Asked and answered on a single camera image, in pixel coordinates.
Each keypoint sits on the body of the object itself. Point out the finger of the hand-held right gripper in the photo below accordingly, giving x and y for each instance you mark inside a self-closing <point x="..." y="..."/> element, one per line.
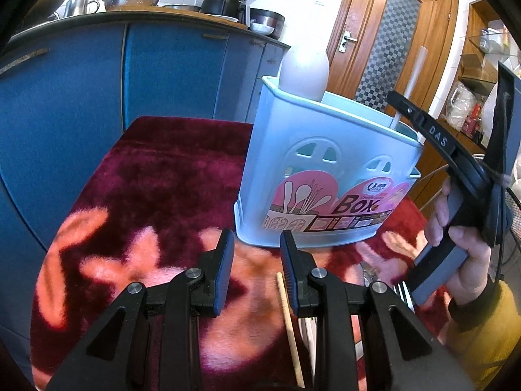
<point x="437" y="130"/>

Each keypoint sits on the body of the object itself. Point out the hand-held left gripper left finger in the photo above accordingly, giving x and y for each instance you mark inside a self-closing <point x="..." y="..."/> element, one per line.
<point x="226" y="271"/>

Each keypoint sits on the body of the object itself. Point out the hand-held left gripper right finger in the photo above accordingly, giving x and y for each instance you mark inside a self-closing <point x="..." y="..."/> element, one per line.
<point x="290" y="277"/>

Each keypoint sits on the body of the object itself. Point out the wooden chopstick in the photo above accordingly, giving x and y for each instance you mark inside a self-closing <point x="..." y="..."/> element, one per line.
<point x="290" y="334"/>

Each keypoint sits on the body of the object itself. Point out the stainless steel fork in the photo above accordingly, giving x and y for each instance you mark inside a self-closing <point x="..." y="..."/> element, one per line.
<point x="403" y="296"/>

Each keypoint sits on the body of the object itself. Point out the light blue utensil box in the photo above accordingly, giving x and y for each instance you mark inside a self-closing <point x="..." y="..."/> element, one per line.
<point x="276" y="150"/>

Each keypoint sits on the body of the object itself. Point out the person's right forearm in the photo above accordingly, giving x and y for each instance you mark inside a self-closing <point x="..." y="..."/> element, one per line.
<point x="484" y="346"/>

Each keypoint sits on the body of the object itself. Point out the person's right hand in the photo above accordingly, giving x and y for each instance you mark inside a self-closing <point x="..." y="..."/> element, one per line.
<point x="476" y="271"/>

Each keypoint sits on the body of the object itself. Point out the white plastic bag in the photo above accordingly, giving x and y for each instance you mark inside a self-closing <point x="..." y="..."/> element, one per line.
<point x="460" y="106"/>

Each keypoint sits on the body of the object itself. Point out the red packet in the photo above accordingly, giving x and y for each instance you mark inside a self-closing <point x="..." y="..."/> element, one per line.
<point x="472" y="121"/>

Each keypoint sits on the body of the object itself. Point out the red floral blanket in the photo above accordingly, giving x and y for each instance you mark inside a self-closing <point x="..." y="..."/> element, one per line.
<point x="163" y="179"/>

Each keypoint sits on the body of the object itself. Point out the wooden shelf unit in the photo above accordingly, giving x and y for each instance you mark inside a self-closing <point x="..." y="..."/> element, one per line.
<point x="474" y="20"/>

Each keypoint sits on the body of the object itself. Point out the wooden door with glass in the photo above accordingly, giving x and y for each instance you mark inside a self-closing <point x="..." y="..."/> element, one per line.
<point x="358" y="8"/>

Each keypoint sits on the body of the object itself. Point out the white ceramic bowl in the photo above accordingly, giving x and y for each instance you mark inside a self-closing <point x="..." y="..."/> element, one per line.
<point x="262" y="28"/>

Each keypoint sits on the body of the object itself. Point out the blue kitchen base cabinet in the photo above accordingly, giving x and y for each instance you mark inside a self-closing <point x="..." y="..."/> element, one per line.
<point x="171" y="69"/>

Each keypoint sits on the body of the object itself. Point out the black air fryer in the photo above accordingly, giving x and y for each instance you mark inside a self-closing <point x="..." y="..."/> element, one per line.
<point x="222" y="0"/>

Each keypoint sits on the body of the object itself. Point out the stainless steel basin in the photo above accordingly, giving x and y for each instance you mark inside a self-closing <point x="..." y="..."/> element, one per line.
<point x="181" y="8"/>

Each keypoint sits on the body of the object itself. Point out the stainless steel colander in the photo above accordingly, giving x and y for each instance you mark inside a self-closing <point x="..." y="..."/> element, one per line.
<point x="132" y="1"/>

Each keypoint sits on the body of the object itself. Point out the stainless steel teapot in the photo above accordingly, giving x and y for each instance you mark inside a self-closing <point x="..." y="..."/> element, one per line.
<point x="77" y="6"/>

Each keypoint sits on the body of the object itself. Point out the dark wok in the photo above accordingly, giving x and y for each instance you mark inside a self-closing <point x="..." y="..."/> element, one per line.
<point x="49" y="0"/>

